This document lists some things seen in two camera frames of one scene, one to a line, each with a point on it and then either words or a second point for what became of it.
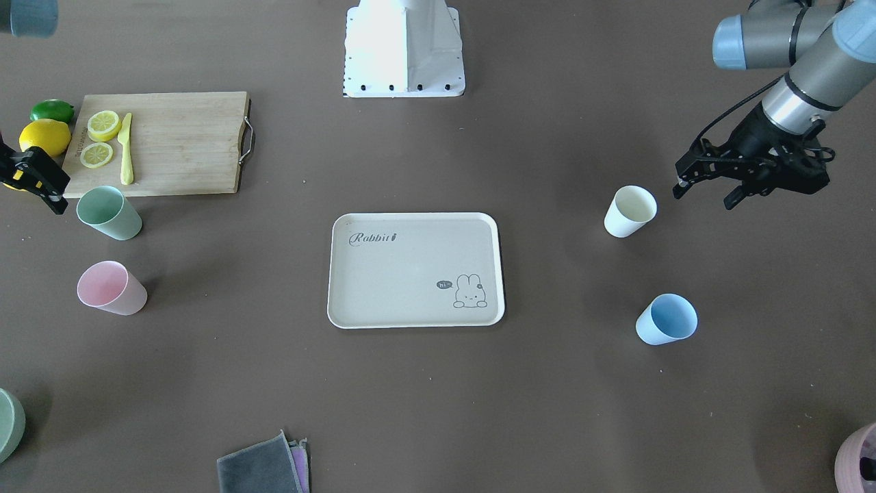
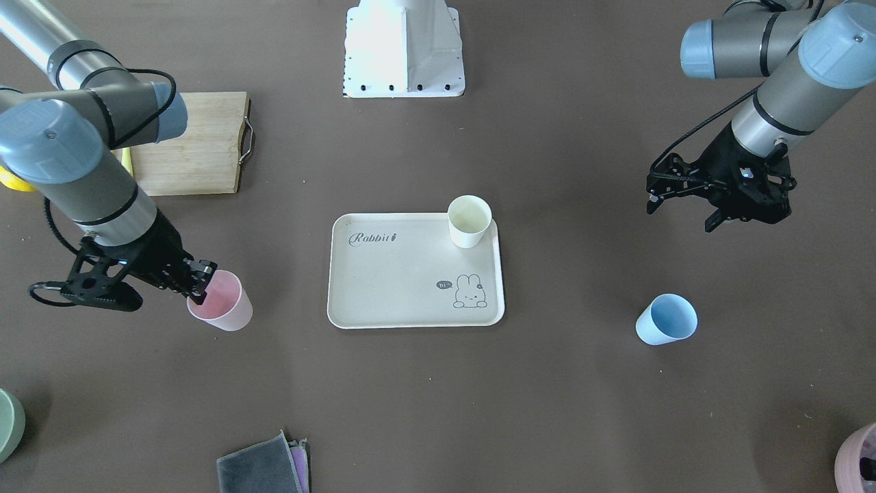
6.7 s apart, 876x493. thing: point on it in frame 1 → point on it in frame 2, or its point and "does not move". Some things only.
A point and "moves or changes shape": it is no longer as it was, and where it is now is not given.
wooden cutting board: x=157 y=144 does not move
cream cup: x=631 y=208 → x=469 y=217
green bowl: x=13 y=421 does not move
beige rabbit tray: x=393 y=270 does not move
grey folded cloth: x=276 y=465 does not move
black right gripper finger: x=46 y=179 → x=202 y=272
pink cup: x=110 y=286 moves or changes shape
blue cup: x=666 y=318 does not move
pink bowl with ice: x=855 y=464 does not move
